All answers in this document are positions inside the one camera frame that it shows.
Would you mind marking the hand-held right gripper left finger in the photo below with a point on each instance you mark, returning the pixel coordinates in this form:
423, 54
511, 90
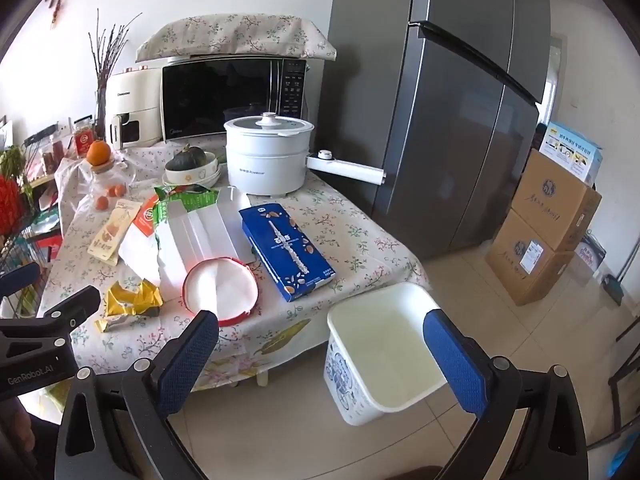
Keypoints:
192, 360

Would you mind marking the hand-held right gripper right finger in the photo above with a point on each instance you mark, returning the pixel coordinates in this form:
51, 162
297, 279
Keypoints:
452, 360

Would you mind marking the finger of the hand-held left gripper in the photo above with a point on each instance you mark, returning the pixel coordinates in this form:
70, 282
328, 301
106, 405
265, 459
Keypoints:
17, 282
75, 307

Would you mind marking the white blue print bin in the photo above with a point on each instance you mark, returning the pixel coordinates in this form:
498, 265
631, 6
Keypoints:
385, 350

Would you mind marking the person's left forearm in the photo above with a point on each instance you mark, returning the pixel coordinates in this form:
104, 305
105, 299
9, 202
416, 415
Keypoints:
12, 435

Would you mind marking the yellow crumpled wrapper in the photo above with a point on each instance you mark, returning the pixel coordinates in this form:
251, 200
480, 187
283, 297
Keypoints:
132, 300

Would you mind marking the red rimmed round lid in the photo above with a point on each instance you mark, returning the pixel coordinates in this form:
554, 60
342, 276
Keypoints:
220, 287

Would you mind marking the red bag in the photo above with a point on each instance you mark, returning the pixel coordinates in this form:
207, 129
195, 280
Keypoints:
7, 205

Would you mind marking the cream bread packet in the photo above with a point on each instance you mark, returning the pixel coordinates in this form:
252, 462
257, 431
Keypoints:
110, 232

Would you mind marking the small orange kumquat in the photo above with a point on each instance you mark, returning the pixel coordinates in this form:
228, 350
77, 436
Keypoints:
102, 203
120, 190

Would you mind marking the orange white packet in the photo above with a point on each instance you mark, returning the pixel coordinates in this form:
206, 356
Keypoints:
145, 217

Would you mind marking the clear plastic bag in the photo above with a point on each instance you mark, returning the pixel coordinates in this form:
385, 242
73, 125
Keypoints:
70, 175

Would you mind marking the green plant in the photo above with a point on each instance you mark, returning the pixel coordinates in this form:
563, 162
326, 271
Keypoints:
12, 162

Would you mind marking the brown cardboard box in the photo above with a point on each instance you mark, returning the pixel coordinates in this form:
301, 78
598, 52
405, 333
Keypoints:
550, 195
525, 260

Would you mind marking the white folded carton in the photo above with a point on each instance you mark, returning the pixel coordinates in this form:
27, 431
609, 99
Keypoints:
210, 230

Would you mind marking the jar of red preserves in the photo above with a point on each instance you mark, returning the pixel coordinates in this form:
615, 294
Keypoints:
52, 152

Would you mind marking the blue carton box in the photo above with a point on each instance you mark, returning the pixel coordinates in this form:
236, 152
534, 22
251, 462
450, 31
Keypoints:
285, 250

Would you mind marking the large orange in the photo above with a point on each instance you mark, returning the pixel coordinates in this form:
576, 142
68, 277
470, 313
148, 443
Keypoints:
98, 152

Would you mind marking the floral tablecloth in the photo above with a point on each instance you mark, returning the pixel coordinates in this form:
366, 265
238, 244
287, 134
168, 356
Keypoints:
350, 240

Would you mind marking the red label jar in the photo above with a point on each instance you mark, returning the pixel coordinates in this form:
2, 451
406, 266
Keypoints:
82, 136

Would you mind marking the white flower print bowl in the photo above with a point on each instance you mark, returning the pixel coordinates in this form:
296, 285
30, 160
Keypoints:
195, 175

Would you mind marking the white plate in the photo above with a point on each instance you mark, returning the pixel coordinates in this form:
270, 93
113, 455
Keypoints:
217, 177
218, 168

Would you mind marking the dark green squash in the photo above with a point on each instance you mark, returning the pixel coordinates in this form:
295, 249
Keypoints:
187, 160

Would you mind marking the glass vase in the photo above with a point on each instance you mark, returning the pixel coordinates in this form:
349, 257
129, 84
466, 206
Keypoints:
100, 110

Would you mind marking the green vegetable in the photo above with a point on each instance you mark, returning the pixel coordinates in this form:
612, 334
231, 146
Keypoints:
212, 156

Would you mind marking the white electric cooking pot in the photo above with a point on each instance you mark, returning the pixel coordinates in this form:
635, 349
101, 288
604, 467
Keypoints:
265, 160

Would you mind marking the cream air fryer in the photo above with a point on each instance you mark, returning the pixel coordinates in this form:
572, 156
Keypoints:
135, 95

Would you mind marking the dried twigs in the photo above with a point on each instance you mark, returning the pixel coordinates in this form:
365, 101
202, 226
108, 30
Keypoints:
102, 75

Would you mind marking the grey refrigerator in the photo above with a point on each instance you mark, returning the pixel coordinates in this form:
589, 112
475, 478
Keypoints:
450, 135

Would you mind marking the light blue printed box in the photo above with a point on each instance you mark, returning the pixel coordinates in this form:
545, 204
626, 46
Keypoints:
570, 150

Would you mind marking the black microwave oven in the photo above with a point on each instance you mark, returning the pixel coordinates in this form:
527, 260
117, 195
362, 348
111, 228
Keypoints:
220, 95

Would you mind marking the floral cushion cover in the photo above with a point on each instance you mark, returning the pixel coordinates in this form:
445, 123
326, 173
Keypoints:
235, 35

